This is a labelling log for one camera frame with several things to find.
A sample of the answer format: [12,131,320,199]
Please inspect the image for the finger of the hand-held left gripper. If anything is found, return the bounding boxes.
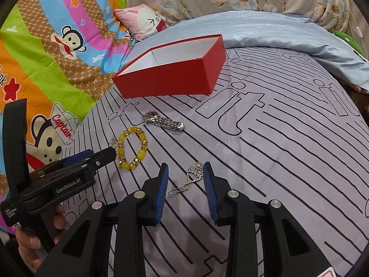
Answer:
[62,149,93,167]
[86,147,117,168]

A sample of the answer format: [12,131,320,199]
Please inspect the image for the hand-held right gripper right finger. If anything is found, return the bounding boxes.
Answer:
[202,163,327,277]

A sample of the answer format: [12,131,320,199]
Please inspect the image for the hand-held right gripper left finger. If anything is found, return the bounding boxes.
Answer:
[33,162,170,277]

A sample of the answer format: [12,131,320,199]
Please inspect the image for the yellow crystal bead bracelet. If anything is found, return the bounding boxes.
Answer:
[115,126,148,171]

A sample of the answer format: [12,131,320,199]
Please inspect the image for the silver flower keychain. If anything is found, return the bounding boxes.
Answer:
[169,162,206,195]

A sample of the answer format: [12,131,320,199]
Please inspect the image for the red cardboard box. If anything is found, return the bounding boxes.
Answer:
[111,34,225,99]

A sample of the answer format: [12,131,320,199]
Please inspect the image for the person's left hand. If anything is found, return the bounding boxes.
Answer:
[14,203,66,266]

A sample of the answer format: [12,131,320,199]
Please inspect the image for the silver metal wristwatch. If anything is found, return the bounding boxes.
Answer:
[142,111,186,132]

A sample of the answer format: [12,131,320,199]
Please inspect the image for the cartoon monkey printed blanket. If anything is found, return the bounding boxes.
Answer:
[0,0,136,231]

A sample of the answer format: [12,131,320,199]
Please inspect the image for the pink cartoon pillow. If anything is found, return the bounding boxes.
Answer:
[113,4,170,41]

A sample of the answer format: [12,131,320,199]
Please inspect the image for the light blue quilt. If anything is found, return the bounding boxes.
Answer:
[131,11,369,94]

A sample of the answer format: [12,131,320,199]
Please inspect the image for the green plush toy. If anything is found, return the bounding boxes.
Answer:
[331,29,366,61]

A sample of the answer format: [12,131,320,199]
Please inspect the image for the white cable with switch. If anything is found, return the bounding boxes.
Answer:
[347,6,364,38]

